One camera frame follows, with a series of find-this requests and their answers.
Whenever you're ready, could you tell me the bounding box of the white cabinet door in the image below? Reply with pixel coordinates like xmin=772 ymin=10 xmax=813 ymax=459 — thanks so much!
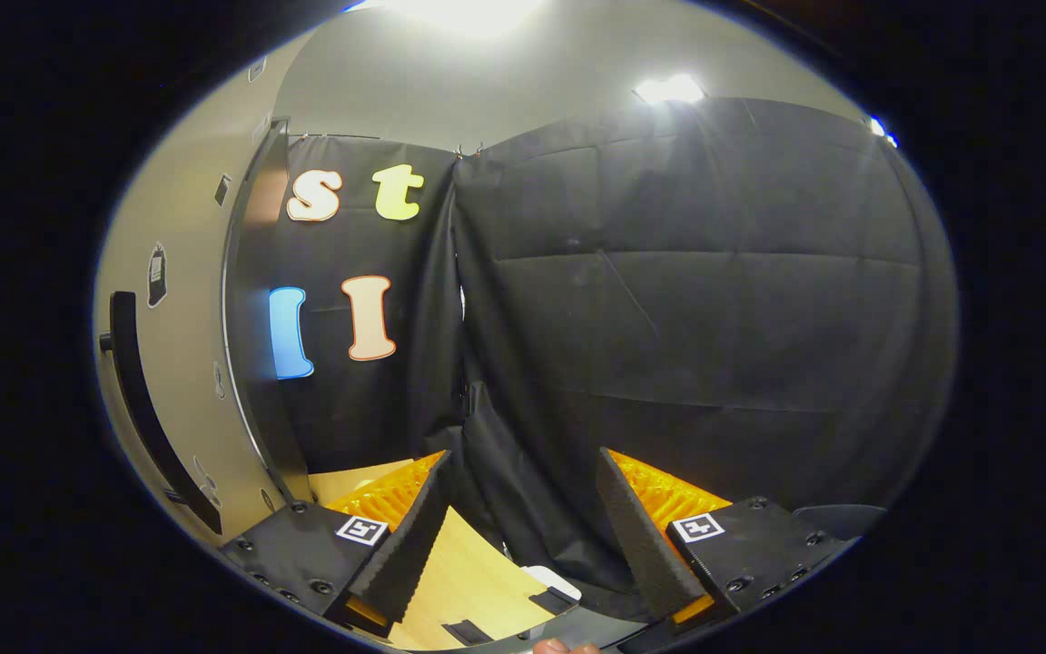
xmin=92 ymin=36 xmax=317 ymax=548

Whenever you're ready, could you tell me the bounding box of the black door handle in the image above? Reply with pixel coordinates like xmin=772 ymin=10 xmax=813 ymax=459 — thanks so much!
xmin=98 ymin=291 xmax=224 ymax=537

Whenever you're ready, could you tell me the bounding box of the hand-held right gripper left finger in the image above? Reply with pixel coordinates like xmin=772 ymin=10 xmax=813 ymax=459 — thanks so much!
xmin=219 ymin=450 xmax=453 ymax=639

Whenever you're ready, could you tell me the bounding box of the black backdrop cloth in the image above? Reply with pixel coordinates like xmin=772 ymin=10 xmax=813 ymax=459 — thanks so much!
xmin=237 ymin=95 xmax=960 ymax=619

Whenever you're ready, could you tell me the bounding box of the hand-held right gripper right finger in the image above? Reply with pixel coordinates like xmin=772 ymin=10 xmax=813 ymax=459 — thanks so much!
xmin=596 ymin=447 xmax=851 ymax=637

